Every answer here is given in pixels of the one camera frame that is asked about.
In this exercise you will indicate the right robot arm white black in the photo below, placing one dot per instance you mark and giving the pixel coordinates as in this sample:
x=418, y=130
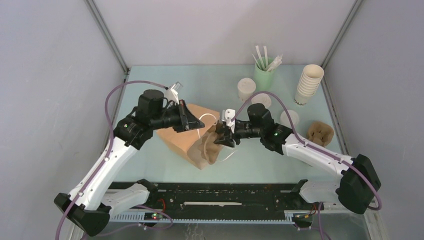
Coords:
x=356, y=181

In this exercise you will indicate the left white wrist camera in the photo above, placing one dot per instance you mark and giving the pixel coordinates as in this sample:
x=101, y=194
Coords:
x=171, y=93

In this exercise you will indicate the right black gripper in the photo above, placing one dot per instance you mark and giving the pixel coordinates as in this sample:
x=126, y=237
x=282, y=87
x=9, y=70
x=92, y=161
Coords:
x=228, y=134

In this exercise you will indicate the wrapped straw leftmost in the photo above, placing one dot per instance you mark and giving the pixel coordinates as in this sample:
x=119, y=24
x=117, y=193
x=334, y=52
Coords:
x=260, y=57

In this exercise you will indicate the white paper cup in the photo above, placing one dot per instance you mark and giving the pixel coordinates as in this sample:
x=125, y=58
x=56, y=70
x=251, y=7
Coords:
x=243, y=97
x=261, y=99

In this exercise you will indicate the white cable duct strip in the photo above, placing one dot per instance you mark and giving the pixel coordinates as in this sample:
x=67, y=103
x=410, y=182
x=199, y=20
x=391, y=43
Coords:
x=139, y=217

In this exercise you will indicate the stack of white plastic lids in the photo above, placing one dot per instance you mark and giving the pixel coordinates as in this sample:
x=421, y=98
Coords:
x=289, y=119

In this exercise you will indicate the green straw holder cup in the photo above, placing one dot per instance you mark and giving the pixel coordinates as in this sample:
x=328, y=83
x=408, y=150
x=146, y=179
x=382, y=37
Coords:
x=263, y=79

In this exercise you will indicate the stack of white paper cups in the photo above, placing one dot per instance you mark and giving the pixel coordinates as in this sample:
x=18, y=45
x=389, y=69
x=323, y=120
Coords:
x=309, y=81

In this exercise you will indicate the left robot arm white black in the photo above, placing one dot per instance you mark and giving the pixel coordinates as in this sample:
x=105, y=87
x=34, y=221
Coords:
x=86, y=205

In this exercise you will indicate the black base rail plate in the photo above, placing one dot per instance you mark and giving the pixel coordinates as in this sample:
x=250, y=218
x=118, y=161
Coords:
x=229, y=201

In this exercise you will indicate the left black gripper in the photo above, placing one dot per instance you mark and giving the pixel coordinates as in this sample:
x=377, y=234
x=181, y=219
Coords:
x=188, y=121

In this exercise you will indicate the brown paper takeout bag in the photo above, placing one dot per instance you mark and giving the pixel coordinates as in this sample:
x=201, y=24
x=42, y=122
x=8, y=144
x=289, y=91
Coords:
x=185, y=144

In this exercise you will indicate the brown pulp cup carrier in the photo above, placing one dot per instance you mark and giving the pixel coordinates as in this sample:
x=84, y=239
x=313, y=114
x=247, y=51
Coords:
x=209, y=151
x=320, y=133

